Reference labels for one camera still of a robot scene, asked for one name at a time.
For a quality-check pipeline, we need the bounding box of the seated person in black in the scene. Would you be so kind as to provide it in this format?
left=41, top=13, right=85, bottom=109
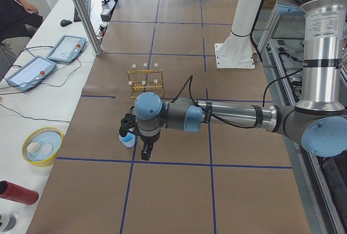
left=1, top=0, right=43, bottom=41

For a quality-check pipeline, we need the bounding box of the white blue cup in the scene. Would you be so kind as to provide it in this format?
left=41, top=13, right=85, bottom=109
left=119, top=132, right=136, bottom=148

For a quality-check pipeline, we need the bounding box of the black keyboard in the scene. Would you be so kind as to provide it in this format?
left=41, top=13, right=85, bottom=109
left=73, top=0, right=92, bottom=23

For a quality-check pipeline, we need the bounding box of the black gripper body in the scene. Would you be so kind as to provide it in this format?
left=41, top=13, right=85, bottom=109
left=120, top=106, right=160, bottom=148

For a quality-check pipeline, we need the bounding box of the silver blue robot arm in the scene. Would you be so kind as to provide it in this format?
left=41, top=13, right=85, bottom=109
left=119, top=0, right=346, bottom=160

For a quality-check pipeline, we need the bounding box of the near blue teach pendant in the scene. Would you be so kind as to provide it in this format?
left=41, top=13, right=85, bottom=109
left=7, top=56, right=56, bottom=92

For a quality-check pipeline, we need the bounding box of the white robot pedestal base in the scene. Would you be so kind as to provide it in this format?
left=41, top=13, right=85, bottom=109
left=215, top=0, right=262, bottom=69

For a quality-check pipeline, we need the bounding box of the blue teach pendant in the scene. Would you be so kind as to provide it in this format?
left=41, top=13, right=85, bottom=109
left=7, top=56, right=56, bottom=92
left=47, top=35, right=86, bottom=64

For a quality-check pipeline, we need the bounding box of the red cylinder bottle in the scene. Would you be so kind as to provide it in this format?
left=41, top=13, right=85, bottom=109
left=1, top=181, right=39, bottom=205

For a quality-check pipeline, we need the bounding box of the black computer mouse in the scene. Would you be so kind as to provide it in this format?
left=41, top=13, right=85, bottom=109
left=60, top=19, right=73, bottom=27

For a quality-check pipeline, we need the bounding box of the aluminium frame post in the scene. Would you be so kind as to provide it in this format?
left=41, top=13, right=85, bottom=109
left=72, top=0, right=102, bottom=56

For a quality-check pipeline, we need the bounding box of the far blue teach pendant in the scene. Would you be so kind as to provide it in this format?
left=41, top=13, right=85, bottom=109
left=47, top=35, right=86, bottom=64

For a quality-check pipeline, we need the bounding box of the gold wire cup holder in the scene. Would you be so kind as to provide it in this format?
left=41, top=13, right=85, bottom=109
left=127, top=62, right=165, bottom=98

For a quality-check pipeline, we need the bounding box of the yellow bowl with blue plate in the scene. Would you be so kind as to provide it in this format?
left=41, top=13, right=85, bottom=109
left=22, top=127, right=65, bottom=167

